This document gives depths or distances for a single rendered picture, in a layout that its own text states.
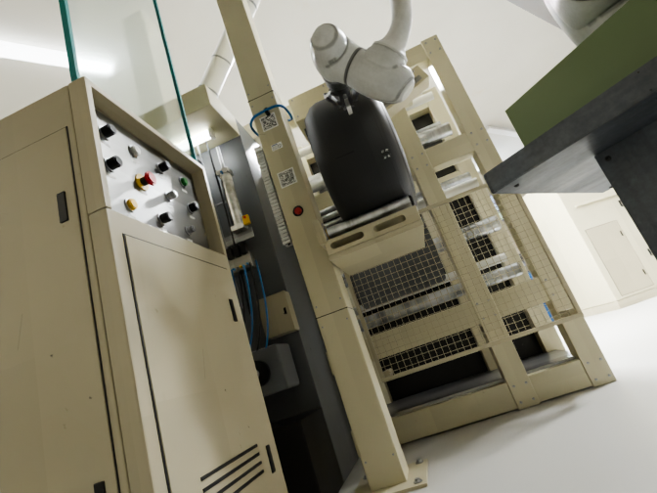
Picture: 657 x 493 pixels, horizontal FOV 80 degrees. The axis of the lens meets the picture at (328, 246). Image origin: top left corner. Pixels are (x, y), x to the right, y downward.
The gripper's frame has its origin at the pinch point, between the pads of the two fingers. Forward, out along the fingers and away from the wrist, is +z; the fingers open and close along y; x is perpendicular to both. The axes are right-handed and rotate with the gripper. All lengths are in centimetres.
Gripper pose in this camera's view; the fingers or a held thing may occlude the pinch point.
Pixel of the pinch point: (348, 107)
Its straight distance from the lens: 148.4
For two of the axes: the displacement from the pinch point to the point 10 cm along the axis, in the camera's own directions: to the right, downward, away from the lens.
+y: -9.2, 3.6, 1.5
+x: 3.4, 9.3, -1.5
